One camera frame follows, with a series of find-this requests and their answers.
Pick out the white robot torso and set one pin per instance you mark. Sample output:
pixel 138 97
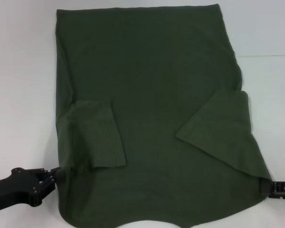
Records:
pixel 149 224

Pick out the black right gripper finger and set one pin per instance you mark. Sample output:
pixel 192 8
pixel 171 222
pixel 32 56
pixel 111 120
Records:
pixel 282 195
pixel 282 186

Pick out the dark green t-shirt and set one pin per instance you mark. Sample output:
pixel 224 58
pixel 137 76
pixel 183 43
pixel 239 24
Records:
pixel 145 71

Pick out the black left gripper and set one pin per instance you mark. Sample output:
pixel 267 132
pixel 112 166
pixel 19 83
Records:
pixel 16 185

